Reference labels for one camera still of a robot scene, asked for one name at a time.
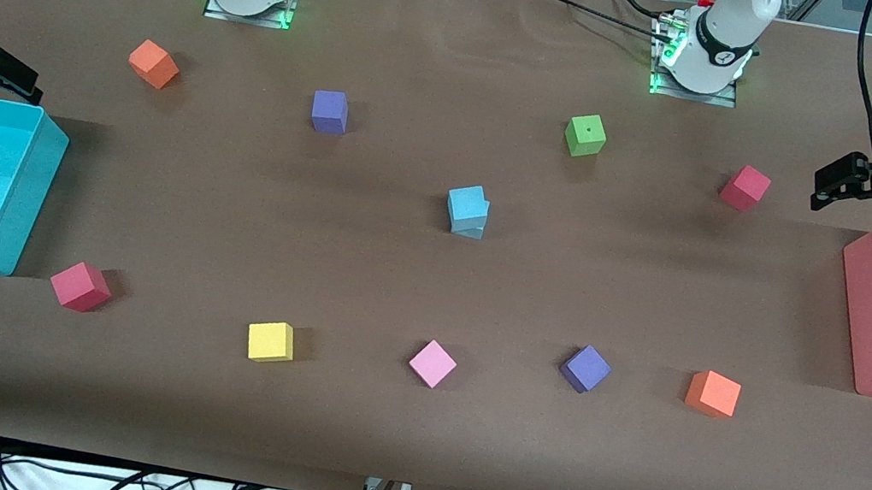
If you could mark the yellow foam cube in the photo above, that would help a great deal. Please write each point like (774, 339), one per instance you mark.
(270, 341)

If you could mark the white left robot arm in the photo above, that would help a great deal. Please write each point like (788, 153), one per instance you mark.
(722, 37)

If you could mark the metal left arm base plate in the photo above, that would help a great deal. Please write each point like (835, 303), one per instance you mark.
(726, 98)

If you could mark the light blue foam cube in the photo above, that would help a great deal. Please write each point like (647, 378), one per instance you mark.
(474, 232)
(466, 205)

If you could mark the brown table cover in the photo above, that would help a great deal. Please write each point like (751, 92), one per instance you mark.
(428, 296)

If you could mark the green foam cube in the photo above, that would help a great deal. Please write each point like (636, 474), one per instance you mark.
(586, 134)

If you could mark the red foam cube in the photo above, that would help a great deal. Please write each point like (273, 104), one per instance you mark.
(80, 285)
(745, 187)

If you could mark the orange foam cube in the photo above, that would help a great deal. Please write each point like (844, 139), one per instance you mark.
(152, 62)
(713, 393)

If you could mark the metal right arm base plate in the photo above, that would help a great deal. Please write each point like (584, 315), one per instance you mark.
(216, 11)

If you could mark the pink foam cube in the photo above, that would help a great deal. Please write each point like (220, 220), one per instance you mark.
(432, 363)

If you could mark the purple foam cube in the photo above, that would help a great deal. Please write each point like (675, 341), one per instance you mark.
(330, 110)
(585, 368)

